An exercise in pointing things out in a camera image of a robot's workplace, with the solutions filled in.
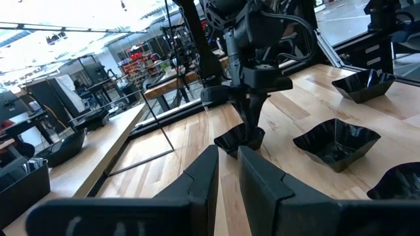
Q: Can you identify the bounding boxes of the black office chair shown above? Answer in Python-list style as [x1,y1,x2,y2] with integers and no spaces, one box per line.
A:
[392,9,420,53]

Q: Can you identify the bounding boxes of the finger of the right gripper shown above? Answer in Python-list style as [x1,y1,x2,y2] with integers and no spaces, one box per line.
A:
[251,94,268,140]
[234,94,253,138]

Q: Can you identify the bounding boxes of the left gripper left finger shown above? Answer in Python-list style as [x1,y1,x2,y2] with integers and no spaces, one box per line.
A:
[26,144,220,236]

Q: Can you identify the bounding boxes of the black equipment cabinet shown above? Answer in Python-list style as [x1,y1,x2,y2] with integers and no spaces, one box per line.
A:
[24,73,86,115]

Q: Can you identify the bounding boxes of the small square black plate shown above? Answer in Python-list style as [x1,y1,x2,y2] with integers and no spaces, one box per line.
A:
[73,109,110,124]
[72,114,109,132]

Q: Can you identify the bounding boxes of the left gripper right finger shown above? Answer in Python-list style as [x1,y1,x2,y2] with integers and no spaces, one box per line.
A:
[238,146,420,236]

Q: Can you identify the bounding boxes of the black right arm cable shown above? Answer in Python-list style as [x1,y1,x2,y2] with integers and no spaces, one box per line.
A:
[261,9,318,65]

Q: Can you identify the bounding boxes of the red parts shelving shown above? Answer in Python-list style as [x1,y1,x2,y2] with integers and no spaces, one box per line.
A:
[119,50,158,81]

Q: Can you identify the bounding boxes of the person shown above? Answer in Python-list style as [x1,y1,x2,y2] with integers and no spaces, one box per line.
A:
[72,79,89,99]

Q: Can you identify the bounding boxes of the wavy square black plate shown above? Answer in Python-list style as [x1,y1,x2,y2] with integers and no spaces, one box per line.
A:
[0,159,52,230]
[213,123,266,160]
[331,68,397,105]
[292,117,382,174]

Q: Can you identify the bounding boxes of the wooden workbench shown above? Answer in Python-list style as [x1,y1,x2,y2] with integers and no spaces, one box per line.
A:
[143,55,230,112]

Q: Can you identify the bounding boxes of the black drawer cabinet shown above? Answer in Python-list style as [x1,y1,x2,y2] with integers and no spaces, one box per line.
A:
[334,31,394,75]

